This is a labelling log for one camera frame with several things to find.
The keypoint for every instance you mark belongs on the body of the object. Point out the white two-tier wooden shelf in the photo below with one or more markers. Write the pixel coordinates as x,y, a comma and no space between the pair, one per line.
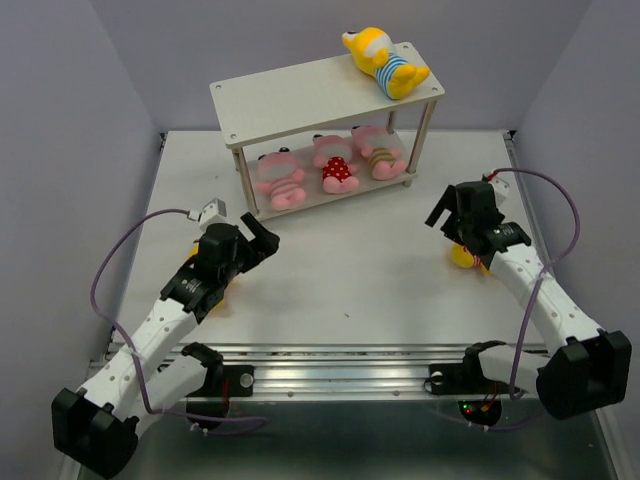
285,106

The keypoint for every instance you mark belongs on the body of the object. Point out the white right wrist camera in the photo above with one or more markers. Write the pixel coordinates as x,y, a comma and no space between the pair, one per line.
501,188

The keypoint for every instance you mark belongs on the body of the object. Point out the pink frog toy red polka-dot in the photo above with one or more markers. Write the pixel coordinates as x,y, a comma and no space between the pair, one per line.
333,155

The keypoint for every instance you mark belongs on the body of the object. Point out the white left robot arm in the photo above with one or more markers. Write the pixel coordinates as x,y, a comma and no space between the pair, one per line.
100,423

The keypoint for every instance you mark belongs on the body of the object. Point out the pink frog toy orange stripes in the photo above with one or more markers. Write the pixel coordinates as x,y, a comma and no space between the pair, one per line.
374,144

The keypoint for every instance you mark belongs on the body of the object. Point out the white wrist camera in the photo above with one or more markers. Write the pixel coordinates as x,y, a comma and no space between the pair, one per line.
213,212
501,188

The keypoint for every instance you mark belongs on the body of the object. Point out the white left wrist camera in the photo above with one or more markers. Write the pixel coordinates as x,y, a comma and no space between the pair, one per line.
213,212

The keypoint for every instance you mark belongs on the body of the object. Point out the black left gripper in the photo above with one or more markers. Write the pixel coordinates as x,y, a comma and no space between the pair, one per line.
265,243

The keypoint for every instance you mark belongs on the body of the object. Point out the yellow frog toy red stripes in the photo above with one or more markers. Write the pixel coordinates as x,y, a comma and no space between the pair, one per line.
462,258

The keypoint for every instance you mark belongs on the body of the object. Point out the yellow frog toy blue stripes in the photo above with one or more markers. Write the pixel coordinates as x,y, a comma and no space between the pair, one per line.
374,53

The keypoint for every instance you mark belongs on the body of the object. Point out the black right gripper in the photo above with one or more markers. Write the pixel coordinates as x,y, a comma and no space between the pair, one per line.
448,200

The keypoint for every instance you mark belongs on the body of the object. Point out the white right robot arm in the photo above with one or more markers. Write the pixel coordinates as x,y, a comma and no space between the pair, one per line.
584,368

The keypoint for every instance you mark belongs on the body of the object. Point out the yellow frog toy pink stripes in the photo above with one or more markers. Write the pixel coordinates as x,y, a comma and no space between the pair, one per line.
209,272

